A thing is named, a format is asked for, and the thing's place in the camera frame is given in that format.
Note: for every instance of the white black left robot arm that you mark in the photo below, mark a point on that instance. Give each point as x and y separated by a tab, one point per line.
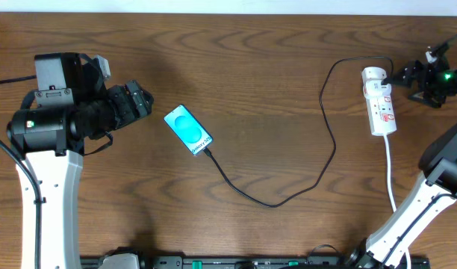
47	134

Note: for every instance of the Galaxy S25 smartphone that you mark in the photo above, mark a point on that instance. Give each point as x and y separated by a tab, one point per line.
188	129

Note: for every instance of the white power strip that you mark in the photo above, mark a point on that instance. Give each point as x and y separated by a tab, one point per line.
381	116

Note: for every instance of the white USB charger adapter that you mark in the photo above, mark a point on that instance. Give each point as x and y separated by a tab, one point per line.
372	78

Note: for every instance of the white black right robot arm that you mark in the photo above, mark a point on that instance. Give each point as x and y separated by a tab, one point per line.
434	190

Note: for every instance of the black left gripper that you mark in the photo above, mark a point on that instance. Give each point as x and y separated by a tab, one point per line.
129	103

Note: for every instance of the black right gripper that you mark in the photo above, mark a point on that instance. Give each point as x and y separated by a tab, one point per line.
427	69

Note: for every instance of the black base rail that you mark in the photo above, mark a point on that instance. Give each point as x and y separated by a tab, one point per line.
319	257

